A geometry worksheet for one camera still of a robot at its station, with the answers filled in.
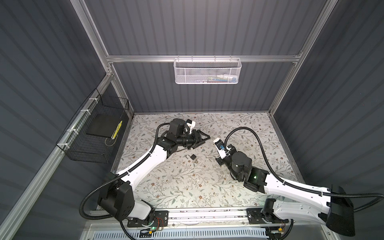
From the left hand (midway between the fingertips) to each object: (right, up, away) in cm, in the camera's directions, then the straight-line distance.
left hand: (209, 139), depth 74 cm
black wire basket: (-57, +2, -2) cm, 57 cm away
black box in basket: (-53, +7, +1) cm, 54 cm away
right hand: (+5, -2, -2) cm, 5 cm away
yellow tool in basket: (-46, +4, 0) cm, 47 cm away
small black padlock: (-9, -13, +22) cm, 27 cm away
